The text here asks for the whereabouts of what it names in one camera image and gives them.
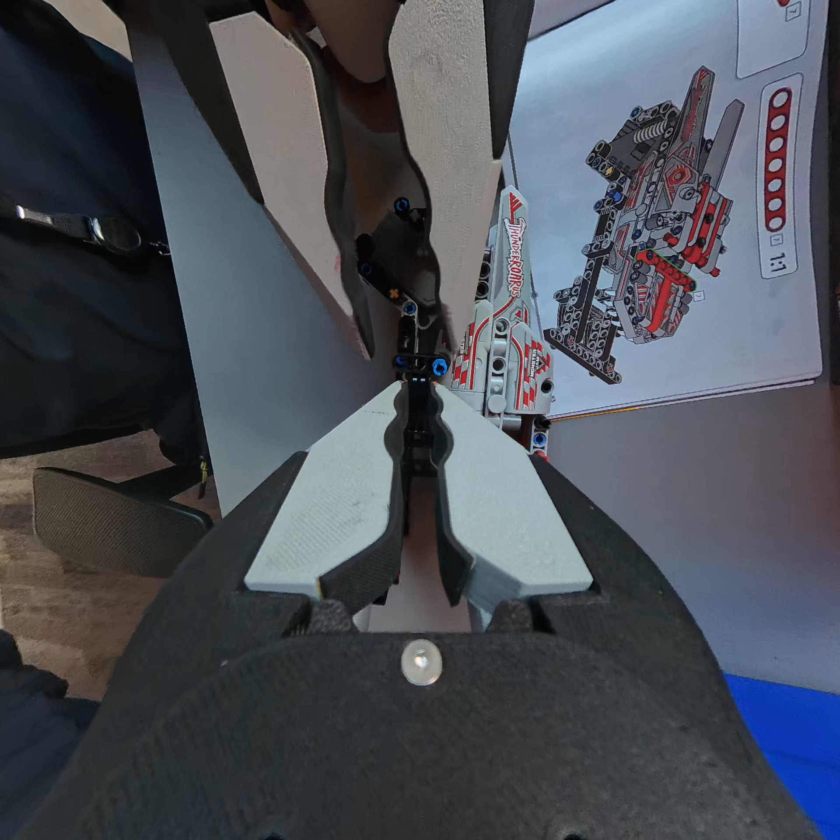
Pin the black lego beam blue pins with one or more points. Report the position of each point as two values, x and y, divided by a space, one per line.
417 426

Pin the blue plastic bin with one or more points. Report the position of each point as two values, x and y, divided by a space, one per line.
800 754

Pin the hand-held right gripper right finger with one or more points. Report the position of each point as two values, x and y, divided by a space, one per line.
512 518

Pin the lego instruction booklet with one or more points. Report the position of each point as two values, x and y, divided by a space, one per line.
722 328

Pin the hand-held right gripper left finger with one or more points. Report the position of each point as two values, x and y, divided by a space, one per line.
328 512

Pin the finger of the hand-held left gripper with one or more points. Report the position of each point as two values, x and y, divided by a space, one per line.
275 118
453 98

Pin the grey red lego truck model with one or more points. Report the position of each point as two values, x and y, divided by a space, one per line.
505 341

